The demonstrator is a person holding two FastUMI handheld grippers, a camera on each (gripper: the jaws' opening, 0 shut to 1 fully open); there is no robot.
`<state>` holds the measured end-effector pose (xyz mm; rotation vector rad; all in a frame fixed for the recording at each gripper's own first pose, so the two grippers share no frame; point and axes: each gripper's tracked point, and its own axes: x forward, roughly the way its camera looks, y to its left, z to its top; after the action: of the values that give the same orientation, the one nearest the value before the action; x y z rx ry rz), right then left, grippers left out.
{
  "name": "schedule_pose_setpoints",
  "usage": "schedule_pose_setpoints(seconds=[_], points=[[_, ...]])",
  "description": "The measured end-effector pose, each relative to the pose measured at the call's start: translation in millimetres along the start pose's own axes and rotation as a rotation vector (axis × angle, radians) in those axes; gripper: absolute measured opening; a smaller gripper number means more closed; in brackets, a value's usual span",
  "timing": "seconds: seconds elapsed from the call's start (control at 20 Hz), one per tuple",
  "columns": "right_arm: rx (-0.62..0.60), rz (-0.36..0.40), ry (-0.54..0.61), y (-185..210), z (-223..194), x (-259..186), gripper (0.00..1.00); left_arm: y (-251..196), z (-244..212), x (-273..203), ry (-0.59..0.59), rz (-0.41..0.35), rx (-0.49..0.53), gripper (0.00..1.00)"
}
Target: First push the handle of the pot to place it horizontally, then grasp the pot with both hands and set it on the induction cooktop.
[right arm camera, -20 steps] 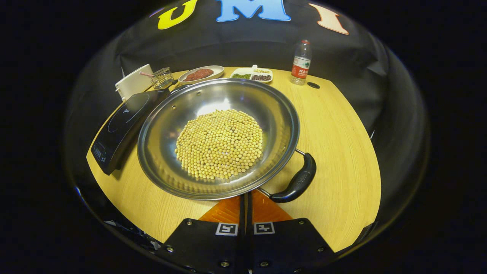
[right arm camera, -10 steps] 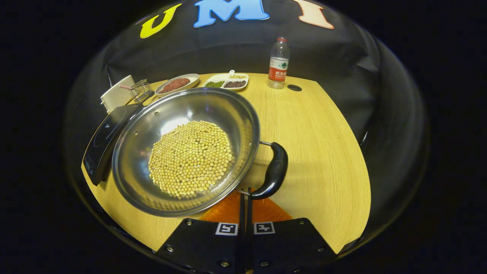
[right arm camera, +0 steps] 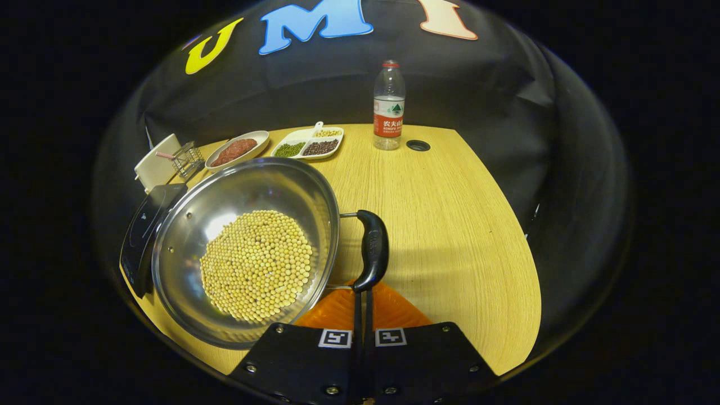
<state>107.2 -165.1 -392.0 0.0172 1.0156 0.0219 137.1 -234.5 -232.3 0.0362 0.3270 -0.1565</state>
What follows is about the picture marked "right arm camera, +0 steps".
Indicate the white toaster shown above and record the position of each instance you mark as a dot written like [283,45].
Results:
[157,166]

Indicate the pile of green beans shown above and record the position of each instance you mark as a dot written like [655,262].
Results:
[289,149]

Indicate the black induction cooktop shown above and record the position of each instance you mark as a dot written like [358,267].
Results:
[140,236]

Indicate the red meat slice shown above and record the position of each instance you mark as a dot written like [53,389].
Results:
[222,157]
[244,146]

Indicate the black backdrop cloth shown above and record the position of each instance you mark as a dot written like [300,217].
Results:
[315,95]

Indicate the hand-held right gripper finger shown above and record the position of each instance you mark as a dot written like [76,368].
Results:
[358,318]
[369,318]

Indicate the pile of yellow soybeans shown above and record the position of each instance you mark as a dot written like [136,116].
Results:
[256,267]

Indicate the white round plate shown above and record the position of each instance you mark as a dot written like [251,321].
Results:
[256,140]

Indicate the clear water bottle, red label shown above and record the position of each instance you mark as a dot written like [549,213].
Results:
[388,112]

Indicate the small heap of pale beans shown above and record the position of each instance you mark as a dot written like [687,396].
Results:
[327,133]

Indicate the white divided dish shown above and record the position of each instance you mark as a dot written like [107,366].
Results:
[304,138]

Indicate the pile of dark red beans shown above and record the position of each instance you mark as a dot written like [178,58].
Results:
[321,147]

